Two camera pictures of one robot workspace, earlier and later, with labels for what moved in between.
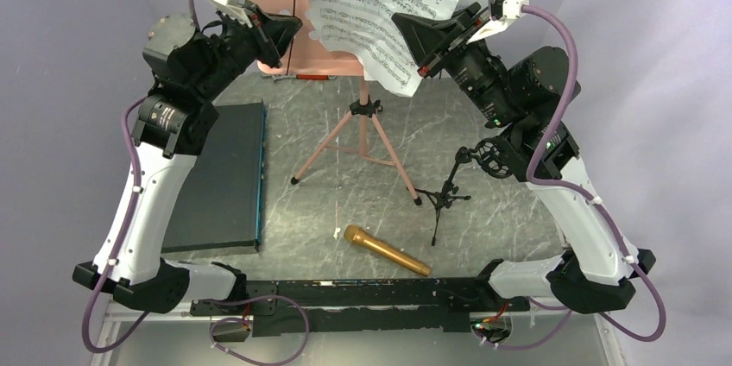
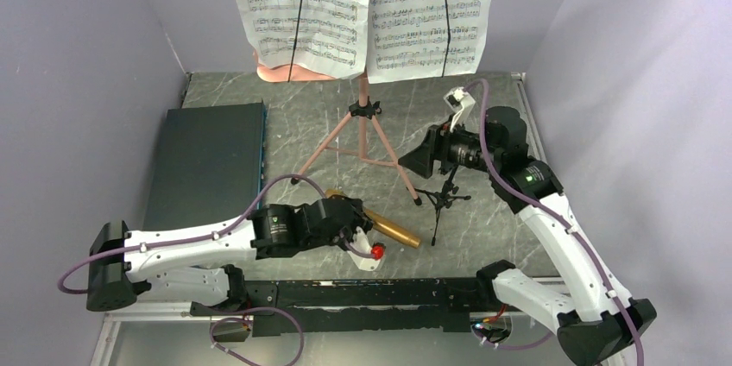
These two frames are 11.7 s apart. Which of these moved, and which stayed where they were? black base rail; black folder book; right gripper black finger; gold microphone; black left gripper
Moved: gold microphone; black left gripper; right gripper black finger
Stayed: black folder book; black base rail
